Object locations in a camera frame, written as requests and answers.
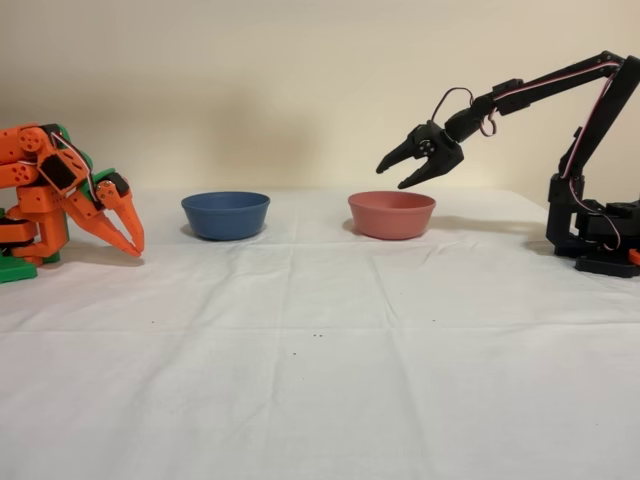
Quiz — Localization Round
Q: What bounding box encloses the green arm base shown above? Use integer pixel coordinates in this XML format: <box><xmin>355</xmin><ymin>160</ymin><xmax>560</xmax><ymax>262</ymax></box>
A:
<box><xmin>0</xmin><ymin>207</ymin><xmax>39</xmax><ymax>285</ymax></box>

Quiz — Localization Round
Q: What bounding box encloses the striped orange arm cable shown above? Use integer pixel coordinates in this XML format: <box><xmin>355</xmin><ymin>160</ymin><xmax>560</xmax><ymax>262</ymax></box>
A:
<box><xmin>47</xmin><ymin>127</ymin><xmax>101</xmax><ymax>204</ymax></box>

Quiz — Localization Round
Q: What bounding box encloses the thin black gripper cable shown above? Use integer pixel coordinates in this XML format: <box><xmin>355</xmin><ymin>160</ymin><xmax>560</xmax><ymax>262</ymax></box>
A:
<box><xmin>430</xmin><ymin>87</ymin><xmax>476</xmax><ymax>124</ymax></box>

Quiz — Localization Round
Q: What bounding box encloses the striped black arm cable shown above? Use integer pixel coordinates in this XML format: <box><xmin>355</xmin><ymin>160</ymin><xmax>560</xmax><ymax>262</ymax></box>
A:
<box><xmin>477</xmin><ymin>54</ymin><xmax>640</xmax><ymax>251</ymax></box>

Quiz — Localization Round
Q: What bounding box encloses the blue bowl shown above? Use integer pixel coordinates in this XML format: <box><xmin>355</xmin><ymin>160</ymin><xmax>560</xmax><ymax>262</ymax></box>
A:
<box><xmin>180</xmin><ymin>191</ymin><xmax>272</xmax><ymax>242</ymax></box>

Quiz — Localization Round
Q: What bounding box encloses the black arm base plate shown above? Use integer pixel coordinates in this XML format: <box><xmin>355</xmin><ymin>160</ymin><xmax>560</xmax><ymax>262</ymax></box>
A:
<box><xmin>574</xmin><ymin>247</ymin><xmax>640</xmax><ymax>279</ymax></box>

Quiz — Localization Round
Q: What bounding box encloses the red bowl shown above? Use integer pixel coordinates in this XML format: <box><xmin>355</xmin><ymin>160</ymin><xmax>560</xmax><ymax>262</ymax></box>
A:
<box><xmin>347</xmin><ymin>190</ymin><xmax>437</xmax><ymax>241</ymax></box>

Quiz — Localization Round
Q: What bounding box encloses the white tablecloth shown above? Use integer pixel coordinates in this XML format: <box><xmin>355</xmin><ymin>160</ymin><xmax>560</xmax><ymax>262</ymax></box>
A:
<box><xmin>0</xmin><ymin>187</ymin><xmax>640</xmax><ymax>480</ymax></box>

